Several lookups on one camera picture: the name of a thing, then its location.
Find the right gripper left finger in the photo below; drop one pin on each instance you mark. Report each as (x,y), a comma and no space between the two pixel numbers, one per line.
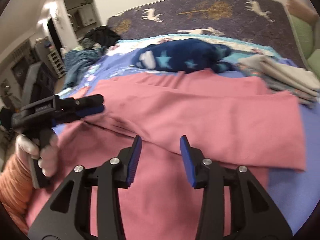
(86,204)

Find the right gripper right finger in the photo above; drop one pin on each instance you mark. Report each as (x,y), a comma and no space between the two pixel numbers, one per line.
(234,204)

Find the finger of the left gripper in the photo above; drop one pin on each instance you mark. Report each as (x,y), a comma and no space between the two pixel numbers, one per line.
(77,115)
(93,100)

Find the pink long sleeve shirt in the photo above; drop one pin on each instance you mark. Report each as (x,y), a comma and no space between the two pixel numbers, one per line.
(187,129)

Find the left orange sleeve forearm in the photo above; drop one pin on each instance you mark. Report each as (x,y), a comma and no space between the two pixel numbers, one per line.
(16,190)

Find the black clothes pile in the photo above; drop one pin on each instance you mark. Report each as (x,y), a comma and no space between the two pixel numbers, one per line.
(101,35)

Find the left white gloved hand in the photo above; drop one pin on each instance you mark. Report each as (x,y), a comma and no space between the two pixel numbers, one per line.
(47,158)

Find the teal knitted blanket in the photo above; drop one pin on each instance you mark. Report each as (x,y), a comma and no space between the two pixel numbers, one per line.
(77,62)

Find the white small shelf rack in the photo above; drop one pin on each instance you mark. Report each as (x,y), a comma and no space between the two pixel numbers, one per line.
(57,63)

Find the navy star plush blanket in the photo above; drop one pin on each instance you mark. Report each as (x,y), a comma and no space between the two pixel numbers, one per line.
(187,55)

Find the patterned folded cloth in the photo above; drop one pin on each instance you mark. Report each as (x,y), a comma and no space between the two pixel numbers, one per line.
(277,86)

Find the grey folded cloth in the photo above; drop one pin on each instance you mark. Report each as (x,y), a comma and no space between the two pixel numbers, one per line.
(294,76)

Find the green pillow front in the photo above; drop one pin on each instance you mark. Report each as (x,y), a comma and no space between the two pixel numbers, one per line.
(314,62)

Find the green pillow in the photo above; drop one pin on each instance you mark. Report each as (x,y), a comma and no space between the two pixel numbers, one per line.
(314,62)
(305,35)

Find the dark deer pattern mattress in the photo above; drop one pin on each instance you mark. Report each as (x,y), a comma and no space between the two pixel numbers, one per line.
(263,26)

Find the green pillow back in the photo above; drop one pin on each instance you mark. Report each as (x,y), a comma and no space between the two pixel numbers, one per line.
(305,35)

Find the tan cushion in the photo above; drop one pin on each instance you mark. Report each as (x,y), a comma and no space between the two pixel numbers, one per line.
(302,11)

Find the arched wall mirror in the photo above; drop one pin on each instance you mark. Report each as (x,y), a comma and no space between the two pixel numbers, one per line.
(82,15)

